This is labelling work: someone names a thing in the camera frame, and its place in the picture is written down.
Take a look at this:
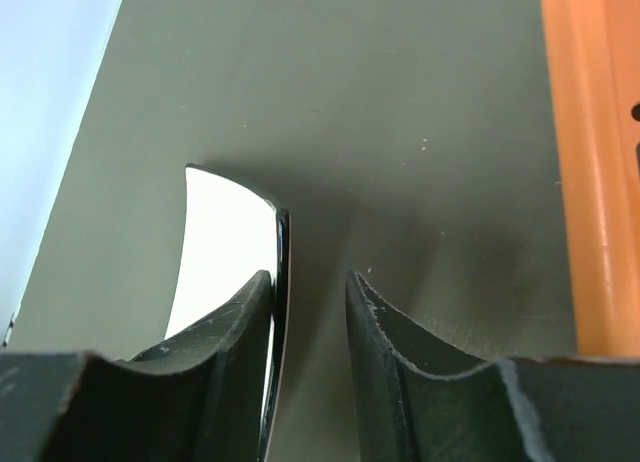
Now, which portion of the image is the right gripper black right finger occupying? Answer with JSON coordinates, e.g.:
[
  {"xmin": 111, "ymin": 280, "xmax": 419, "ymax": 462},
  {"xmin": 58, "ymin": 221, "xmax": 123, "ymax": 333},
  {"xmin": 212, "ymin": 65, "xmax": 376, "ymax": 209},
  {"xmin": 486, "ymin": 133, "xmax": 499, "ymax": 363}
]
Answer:
[{"xmin": 345, "ymin": 272, "xmax": 639, "ymax": 461}]

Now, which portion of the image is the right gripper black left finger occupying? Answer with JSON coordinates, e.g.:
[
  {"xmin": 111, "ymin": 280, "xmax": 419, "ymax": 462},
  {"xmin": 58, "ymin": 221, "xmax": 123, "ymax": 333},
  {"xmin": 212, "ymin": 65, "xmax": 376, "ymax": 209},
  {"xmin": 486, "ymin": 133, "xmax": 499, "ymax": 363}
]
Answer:
[{"xmin": 1, "ymin": 271, "xmax": 271, "ymax": 461}]

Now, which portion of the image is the white square plate black rim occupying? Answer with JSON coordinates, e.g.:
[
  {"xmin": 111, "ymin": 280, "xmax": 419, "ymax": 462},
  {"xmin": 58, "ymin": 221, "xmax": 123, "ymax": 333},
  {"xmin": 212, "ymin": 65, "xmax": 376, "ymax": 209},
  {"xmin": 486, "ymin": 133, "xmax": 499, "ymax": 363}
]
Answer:
[{"xmin": 164, "ymin": 163, "xmax": 291, "ymax": 461}]

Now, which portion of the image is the orange plastic bin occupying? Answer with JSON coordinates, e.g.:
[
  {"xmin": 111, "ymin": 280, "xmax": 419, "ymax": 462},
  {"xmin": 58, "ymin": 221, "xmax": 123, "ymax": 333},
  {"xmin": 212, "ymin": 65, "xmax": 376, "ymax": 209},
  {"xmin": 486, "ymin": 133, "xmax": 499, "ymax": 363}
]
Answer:
[{"xmin": 540, "ymin": 0, "xmax": 639, "ymax": 357}]

